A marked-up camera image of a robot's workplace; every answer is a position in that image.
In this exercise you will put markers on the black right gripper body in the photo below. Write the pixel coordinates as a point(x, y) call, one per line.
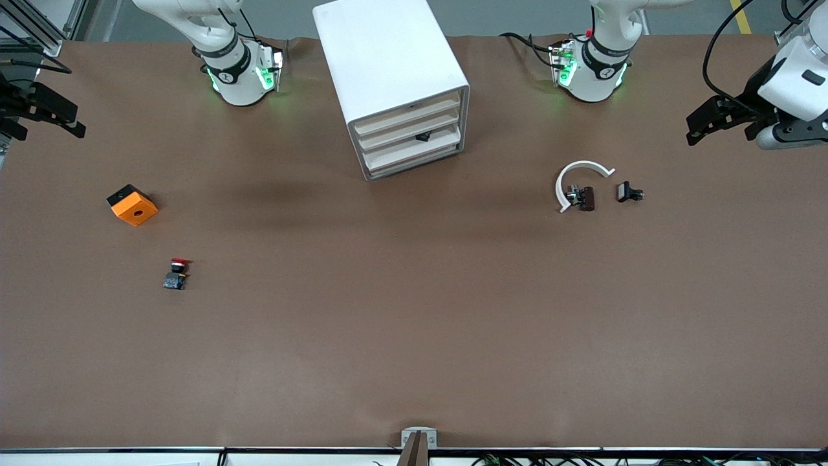
point(14, 105)

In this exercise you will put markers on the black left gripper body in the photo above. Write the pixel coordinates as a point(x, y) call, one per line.
point(748, 107)

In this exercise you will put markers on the red emergency stop button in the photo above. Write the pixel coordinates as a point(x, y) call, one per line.
point(176, 278)

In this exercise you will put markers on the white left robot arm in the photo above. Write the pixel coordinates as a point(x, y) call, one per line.
point(598, 71)

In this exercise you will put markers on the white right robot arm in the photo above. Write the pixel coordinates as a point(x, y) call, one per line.
point(233, 65)

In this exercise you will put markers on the white plain drawer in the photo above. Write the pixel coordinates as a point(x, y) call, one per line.
point(407, 155)
point(401, 116)

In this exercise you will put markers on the white drawer cabinet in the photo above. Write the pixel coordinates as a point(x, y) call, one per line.
point(381, 58)

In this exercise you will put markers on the aluminium profile with foot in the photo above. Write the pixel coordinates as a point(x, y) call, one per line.
point(792, 35)

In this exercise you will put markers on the black small clip part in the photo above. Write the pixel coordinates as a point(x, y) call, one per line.
point(627, 191)

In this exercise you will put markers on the orange and black box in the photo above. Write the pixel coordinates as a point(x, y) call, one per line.
point(136, 208)

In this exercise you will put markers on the white curved plastic part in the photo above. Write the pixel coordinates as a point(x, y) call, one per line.
point(585, 166)

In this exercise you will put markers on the brown and metal small part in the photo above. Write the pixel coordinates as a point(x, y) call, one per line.
point(585, 198)

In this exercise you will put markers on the brown table cover sheet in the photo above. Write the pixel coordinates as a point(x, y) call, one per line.
point(388, 323)

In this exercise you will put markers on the aluminium frame profile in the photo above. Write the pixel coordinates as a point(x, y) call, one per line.
point(39, 26)

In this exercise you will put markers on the white table edge rail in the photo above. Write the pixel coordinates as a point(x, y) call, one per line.
point(129, 456)

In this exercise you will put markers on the grey metal bracket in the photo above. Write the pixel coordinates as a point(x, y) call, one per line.
point(418, 432)

